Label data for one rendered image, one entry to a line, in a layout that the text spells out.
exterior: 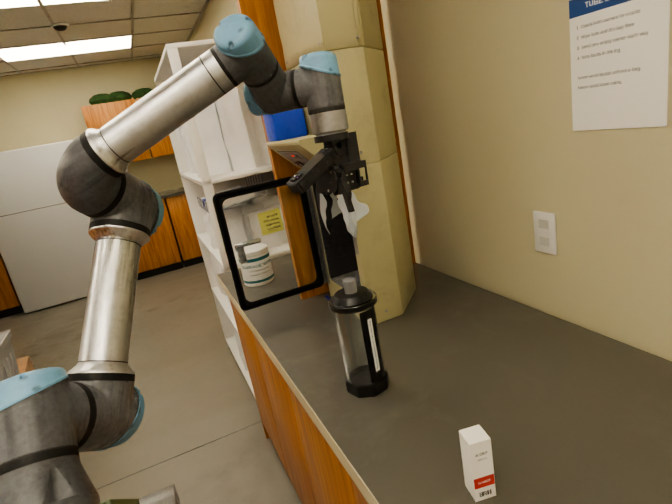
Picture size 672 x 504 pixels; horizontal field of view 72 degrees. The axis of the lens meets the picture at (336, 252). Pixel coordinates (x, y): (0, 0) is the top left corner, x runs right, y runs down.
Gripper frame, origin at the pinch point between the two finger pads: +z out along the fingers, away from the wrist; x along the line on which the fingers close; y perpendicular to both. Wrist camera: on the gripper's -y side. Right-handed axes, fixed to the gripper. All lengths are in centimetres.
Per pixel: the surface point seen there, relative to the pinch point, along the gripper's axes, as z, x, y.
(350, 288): 12.7, -0.6, 0.0
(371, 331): 22.6, -4.0, 1.2
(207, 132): -30, 162, 39
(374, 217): 5.0, 21.9, 27.7
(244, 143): -21, 146, 51
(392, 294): 29.5, 21.9, 30.1
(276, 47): -49, 58, 28
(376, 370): 32.1, -3.8, 1.0
